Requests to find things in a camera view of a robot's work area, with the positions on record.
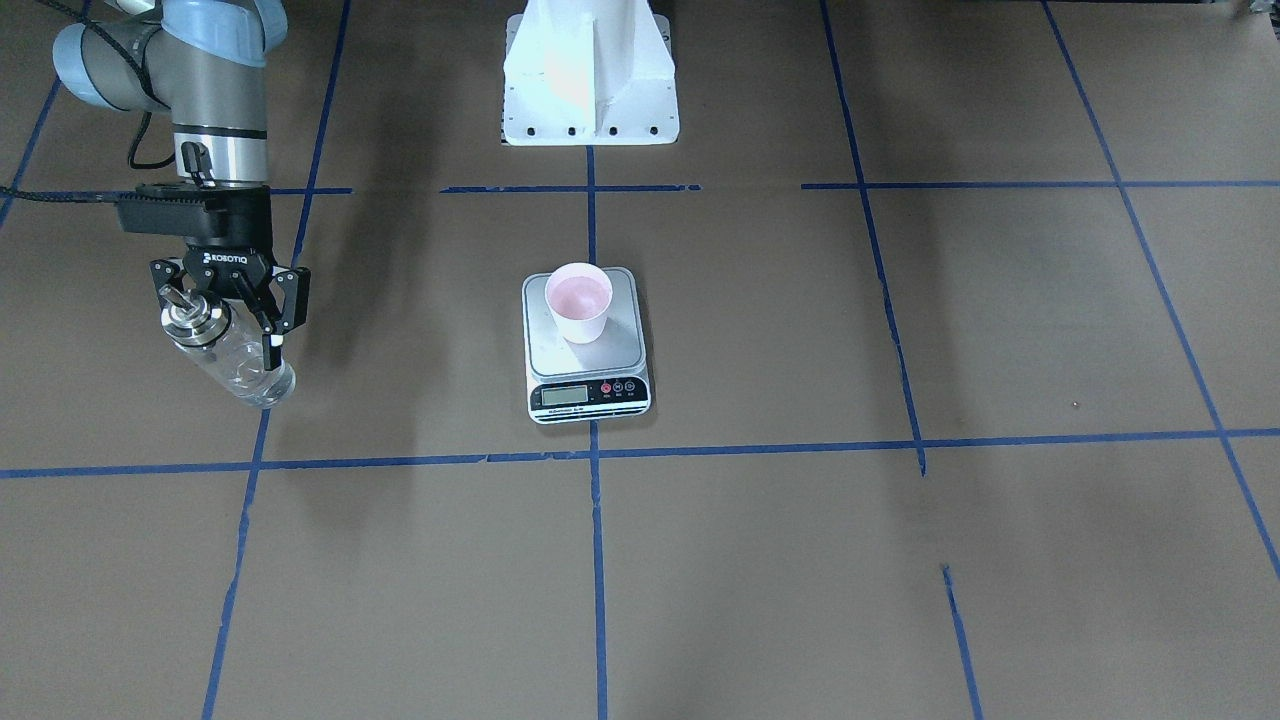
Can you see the clear glass sauce bottle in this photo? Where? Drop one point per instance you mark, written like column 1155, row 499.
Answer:
column 219, row 343

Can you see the pink paper cup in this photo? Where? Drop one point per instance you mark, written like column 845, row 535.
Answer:
column 579, row 296

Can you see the grey digital kitchen scale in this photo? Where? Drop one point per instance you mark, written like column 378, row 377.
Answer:
column 568, row 381

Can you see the white pillar with base plate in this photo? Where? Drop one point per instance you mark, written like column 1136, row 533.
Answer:
column 589, row 73

